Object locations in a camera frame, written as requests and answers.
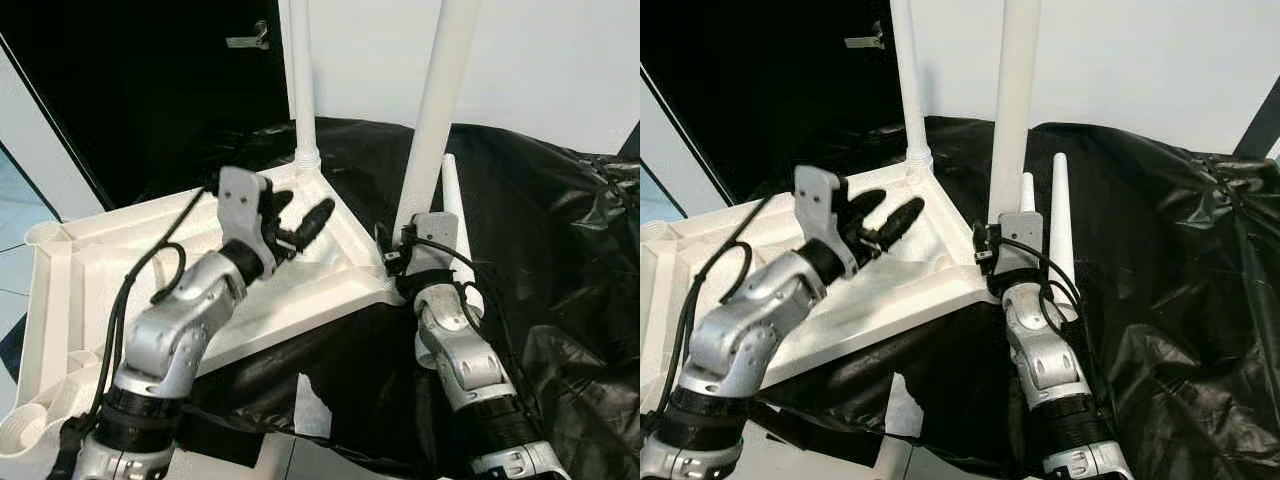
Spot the white plastic children table top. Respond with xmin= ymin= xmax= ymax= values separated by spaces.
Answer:
xmin=640 ymin=165 xmax=1006 ymax=411
xmin=0 ymin=165 xmax=421 ymax=456

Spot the black door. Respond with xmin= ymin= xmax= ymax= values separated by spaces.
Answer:
xmin=640 ymin=0 xmax=896 ymax=211
xmin=0 ymin=0 xmax=293 ymax=211

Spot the black plastic cover sheet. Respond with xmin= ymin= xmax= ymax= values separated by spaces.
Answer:
xmin=745 ymin=115 xmax=1280 ymax=476
xmin=0 ymin=115 xmax=641 ymax=476

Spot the white support table leg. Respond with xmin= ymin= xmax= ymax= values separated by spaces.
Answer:
xmin=258 ymin=435 xmax=301 ymax=480
xmin=880 ymin=440 xmax=916 ymax=480

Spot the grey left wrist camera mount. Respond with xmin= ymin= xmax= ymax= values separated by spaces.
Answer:
xmin=218 ymin=167 xmax=273 ymax=263
xmin=795 ymin=165 xmax=851 ymax=279

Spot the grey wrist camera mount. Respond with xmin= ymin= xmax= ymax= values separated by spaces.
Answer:
xmin=412 ymin=212 xmax=466 ymax=273
xmin=218 ymin=167 xmax=273 ymax=263
xmin=998 ymin=210 xmax=1046 ymax=276
xmin=795 ymin=165 xmax=851 ymax=279

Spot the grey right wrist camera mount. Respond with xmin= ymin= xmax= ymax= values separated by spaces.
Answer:
xmin=412 ymin=212 xmax=466 ymax=273
xmin=998 ymin=210 xmax=1046 ymax=276

